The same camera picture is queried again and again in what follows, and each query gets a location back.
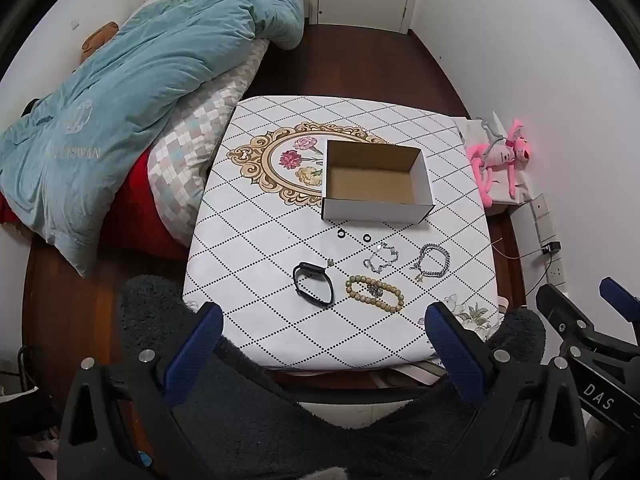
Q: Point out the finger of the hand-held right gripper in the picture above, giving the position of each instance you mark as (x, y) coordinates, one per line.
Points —
(622, 295)
(565, 305)

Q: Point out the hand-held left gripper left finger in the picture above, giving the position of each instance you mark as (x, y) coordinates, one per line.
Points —
(192, 350)

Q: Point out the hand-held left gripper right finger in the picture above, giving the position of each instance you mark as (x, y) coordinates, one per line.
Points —
(450, 350)

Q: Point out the black smart band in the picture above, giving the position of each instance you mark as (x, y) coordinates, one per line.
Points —
(309, 268)

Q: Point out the cardboard box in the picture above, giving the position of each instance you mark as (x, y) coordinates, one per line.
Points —
(370, 182)

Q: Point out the black charger plug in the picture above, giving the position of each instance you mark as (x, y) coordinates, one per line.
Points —
(551, 248)

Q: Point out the diamond-pattern tablecloth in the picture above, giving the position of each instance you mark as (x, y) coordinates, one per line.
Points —
(280, 310)

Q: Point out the dark fleece trousers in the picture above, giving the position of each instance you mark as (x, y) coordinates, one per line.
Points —
(280, 410)

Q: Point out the red cloth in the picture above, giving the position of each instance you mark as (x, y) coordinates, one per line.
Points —
(145, 210)

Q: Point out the pink plush toy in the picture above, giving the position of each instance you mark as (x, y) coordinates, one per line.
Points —
(492, 156)

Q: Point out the checkered bed sheet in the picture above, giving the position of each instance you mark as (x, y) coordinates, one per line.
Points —
(200, 130)

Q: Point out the light blue duvet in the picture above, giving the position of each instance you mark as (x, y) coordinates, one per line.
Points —
(125, 110)

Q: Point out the brown plush toy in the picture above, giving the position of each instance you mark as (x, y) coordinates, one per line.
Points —
(100, 40)

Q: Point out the white wall socket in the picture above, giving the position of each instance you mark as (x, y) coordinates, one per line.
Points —
(557, 275)
(542, 217)

